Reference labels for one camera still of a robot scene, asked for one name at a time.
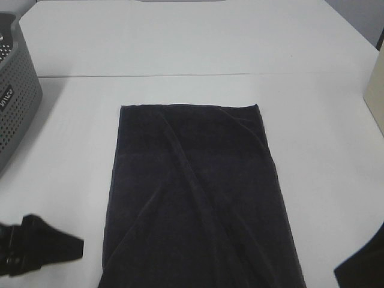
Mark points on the dark navy towel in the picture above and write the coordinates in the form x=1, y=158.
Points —
x=195, y=202

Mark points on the beige box at right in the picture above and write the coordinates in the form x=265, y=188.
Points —
x=374, y=95

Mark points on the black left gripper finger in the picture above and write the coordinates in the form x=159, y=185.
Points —
x=45, y=245

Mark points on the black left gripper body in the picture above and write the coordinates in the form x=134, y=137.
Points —
x=11, y=250

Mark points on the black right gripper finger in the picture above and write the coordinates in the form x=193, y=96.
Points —
x=365, y=267

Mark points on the grey perforated plastic basket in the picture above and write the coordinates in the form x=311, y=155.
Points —
x=21, y=92

